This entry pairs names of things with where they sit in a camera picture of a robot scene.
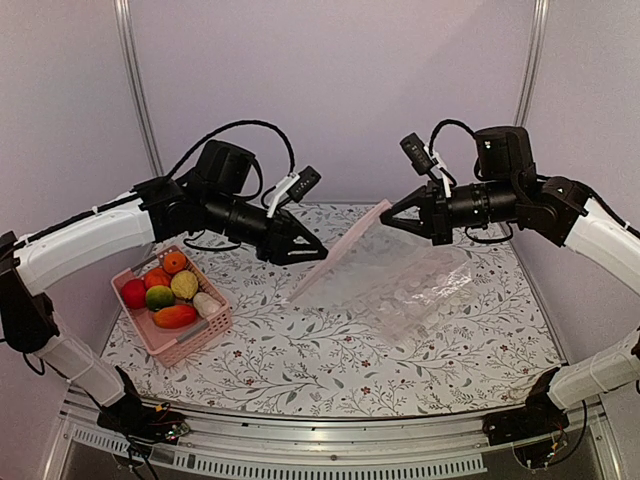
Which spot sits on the pink plastic basket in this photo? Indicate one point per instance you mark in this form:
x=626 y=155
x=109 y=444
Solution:
x=169 y=346

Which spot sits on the aluminium frame post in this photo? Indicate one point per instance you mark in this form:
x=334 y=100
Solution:
x=533 y=59
x=126 y=35

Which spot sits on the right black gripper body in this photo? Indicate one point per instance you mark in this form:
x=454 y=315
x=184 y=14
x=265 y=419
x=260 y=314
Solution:
x=442 y=226

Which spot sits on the front aluminium rail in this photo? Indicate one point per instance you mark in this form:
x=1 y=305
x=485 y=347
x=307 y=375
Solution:
x=226 y=444

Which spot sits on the white garlic toy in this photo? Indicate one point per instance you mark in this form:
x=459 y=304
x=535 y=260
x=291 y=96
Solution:
x=205 y=304

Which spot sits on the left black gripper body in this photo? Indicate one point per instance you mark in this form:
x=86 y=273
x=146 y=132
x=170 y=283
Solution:
x=268 y=248

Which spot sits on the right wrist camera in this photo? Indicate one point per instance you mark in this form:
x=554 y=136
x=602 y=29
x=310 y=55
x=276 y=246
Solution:
x=425 y=163

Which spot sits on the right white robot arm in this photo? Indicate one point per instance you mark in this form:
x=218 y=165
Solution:
x=567 y=213

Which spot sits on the floral tablecloth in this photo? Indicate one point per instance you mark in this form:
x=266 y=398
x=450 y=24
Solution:
x=483 y=347

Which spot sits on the orange green papaya toy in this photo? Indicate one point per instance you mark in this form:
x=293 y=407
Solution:
x=174 y=262

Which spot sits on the orange red mango toy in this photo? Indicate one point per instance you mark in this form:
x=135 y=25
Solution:
x=175 y=317

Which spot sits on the right aluminium frame post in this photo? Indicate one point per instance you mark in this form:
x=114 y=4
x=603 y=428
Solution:
x=533 y=59

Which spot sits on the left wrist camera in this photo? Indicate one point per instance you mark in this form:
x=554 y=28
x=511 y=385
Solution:
x=292 y=188

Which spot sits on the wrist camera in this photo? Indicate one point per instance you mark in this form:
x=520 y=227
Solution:
x=425 y=163
x=292 y=188

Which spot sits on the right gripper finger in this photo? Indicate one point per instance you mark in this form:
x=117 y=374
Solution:
x=407 y=209
x=414 y=227

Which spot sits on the red apple toy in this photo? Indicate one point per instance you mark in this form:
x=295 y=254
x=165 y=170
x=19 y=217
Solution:
x=133 y=293

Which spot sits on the clear zip top bag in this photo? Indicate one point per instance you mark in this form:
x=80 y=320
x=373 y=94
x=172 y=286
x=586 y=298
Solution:
x=404 y=287

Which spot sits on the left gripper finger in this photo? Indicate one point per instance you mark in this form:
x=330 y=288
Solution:
x=300 y=239
x=300 y=256

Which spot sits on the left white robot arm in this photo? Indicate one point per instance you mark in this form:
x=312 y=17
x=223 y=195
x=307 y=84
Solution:
x=207 y=197

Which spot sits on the left aluminium frame post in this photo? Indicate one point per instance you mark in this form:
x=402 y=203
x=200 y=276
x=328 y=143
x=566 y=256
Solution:
x=126 y=35

